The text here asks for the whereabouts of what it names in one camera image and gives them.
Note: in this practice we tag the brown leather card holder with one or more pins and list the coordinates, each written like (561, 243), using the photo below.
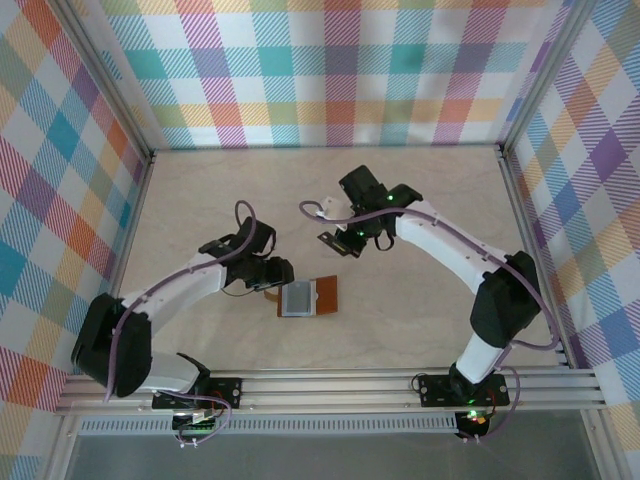
(327, 295)

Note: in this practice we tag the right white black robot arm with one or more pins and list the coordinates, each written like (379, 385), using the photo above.
(440, 245)

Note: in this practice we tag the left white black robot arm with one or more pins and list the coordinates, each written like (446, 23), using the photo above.
(175, 292)

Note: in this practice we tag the grey dotted card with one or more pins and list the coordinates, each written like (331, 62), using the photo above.
(299, 300)

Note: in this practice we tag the green terminal circuit board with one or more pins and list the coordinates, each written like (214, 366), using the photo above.
(197, 427)

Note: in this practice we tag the small lit circuit board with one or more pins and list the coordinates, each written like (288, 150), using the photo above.
(472, 422)

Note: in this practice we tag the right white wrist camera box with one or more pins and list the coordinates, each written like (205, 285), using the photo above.
(331, 207)

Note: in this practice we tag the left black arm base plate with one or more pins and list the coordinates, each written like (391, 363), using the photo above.
(227, 392)

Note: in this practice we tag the aluminium mounting rail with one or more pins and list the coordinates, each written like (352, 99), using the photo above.
(325, 392)

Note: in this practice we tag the aluminium table edge rail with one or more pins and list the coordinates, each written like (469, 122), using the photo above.
(135, 210)
(520, 210)

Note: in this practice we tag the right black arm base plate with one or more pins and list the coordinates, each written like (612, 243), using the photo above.
(435, 392)

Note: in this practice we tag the aluminium frame post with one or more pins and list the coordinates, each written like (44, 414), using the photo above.
(542, 75)
(107, 85)

